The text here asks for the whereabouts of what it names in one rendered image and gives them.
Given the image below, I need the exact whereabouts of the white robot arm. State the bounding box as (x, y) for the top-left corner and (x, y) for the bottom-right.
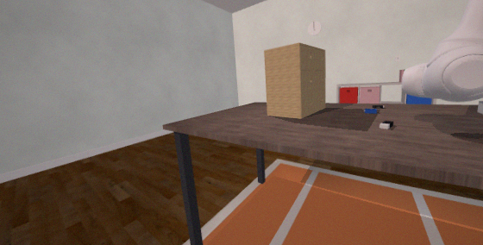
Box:
(402, 0), (483, 102)

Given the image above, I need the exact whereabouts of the light wooden chest of drawers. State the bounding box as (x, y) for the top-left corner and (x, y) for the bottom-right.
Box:
(264, 42), (325, 119)

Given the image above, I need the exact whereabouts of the light brown wooden drawer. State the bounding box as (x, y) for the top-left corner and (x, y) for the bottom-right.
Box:
(301, 71), (315, 93)
(302, 92), (315, 117)
(300, 45), (314, 69)
(315, 49), (325, 69)
(315, 71), (325, 91)
(315, 91), (325, 111)

